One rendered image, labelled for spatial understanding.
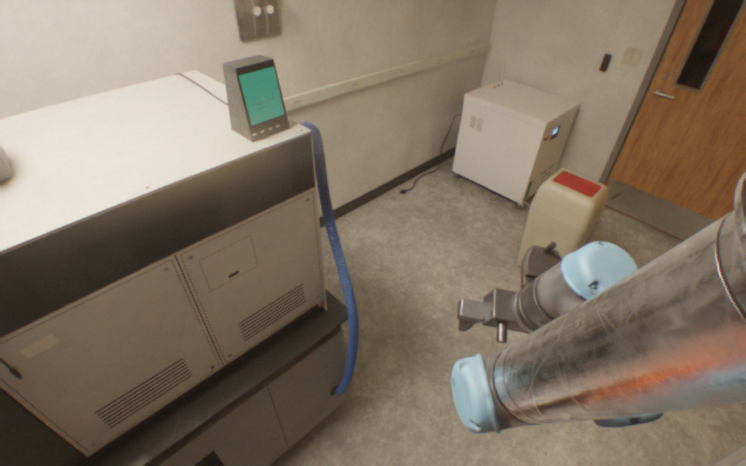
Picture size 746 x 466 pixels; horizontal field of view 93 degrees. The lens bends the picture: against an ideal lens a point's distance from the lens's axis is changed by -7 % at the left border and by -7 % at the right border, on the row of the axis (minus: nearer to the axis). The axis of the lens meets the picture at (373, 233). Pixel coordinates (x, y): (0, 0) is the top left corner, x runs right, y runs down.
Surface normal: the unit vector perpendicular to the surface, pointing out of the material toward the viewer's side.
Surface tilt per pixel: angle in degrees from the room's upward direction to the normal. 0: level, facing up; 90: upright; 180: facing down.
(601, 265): 25
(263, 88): 80
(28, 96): 90
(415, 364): 0
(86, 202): 0
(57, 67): 90
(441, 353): 0
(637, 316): 87
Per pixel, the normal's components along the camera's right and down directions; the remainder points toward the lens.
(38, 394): 0.70, 0.48
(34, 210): 0.02, -0.77
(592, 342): -1.00, -0.04
